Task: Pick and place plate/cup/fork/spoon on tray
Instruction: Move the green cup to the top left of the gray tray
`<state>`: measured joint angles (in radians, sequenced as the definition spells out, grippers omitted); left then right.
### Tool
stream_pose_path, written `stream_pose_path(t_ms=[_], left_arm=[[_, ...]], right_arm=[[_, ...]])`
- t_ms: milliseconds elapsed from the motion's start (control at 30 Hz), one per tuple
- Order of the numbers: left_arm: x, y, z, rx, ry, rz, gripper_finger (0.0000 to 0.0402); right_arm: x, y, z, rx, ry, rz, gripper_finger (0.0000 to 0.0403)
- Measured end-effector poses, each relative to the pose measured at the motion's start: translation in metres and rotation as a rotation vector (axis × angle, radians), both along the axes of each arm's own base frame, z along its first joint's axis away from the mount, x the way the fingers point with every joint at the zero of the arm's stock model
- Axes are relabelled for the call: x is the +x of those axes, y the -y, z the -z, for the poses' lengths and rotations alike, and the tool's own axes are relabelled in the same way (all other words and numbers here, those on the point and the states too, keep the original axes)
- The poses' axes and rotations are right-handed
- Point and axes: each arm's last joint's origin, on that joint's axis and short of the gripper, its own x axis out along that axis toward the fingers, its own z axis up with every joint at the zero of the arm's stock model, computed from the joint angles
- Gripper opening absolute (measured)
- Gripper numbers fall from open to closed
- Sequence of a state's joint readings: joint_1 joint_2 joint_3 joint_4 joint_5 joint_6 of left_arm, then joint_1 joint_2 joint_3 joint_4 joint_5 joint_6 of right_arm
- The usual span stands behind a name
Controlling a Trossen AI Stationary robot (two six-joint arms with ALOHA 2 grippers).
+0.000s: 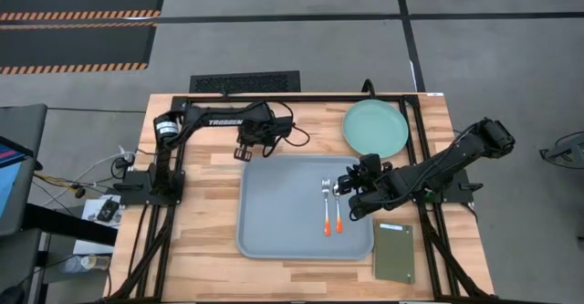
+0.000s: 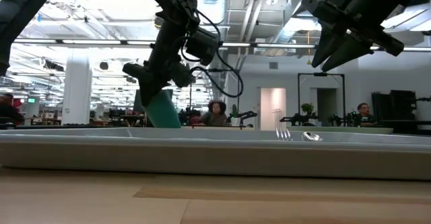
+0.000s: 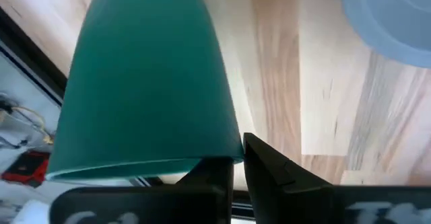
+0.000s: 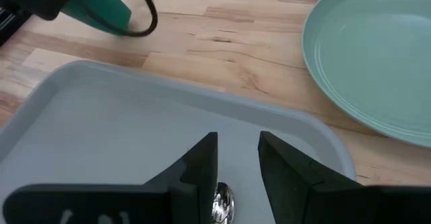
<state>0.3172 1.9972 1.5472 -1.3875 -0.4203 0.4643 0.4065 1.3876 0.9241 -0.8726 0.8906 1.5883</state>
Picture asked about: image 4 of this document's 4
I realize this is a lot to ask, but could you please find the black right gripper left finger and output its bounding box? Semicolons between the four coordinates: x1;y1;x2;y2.
2;131;219;224

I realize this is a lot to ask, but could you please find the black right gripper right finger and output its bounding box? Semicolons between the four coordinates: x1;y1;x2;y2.
257;130;431;224

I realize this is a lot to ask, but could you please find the spoon with orange handle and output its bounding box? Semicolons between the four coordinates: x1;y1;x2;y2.
210;182;236;224

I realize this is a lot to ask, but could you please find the dark green plastic cup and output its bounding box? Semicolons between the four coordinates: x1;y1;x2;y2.
60;0;133;36

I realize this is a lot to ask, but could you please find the grey plastic tray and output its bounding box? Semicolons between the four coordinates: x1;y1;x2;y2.
0;59;357;224

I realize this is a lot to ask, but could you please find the pale green plate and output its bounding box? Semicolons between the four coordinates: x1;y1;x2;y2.
301;0;431;148

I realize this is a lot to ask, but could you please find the black aluminium table frame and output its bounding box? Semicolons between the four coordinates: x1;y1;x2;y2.
0;7;33;47

